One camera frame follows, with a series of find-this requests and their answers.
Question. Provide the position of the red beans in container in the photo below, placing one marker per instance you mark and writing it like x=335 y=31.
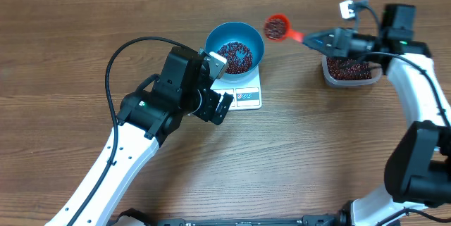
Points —
x=348 y=70

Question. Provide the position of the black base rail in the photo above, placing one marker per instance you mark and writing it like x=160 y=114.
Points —
x=132 y=217

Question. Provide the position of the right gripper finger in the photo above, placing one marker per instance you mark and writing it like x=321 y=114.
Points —
x=324 y=37
x=326 y=48

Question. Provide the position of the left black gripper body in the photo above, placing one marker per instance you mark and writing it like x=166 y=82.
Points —
x=207 y=105

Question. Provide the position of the white digital kitchen scale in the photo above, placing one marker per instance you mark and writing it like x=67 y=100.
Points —
x=245 y=89

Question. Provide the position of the red beans in bowl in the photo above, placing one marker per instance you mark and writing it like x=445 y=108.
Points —
x=239 y=57

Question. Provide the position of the orange scoop with blue handle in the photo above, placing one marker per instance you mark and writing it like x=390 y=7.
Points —
x=277 y=28

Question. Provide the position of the blue bowl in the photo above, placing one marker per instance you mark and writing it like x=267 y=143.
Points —
x=237 y=32

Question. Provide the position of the clear plastic container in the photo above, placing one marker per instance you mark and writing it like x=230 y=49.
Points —
x=331 y=82

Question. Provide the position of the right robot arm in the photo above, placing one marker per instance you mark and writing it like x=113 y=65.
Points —
x=417 y=174

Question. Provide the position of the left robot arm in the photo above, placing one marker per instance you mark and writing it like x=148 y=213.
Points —
x=141 y=127

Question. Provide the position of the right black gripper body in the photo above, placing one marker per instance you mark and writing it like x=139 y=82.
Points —
x=351 y=42

